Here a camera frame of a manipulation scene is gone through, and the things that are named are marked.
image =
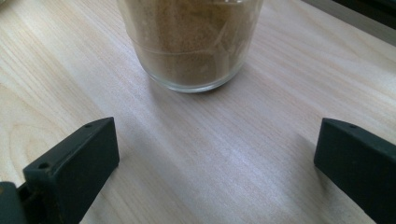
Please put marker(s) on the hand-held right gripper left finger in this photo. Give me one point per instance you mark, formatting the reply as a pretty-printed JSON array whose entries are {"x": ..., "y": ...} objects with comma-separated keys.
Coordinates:
[{"x": 74, "y": 168}]

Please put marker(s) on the white cup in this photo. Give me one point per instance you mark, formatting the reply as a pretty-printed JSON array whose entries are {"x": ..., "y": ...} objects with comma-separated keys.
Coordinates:
[{"x": 193, "y": 46}]

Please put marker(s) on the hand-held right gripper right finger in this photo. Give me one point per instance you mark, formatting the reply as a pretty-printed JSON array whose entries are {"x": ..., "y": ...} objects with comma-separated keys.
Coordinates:
[{"x": 361, "y": 168}]

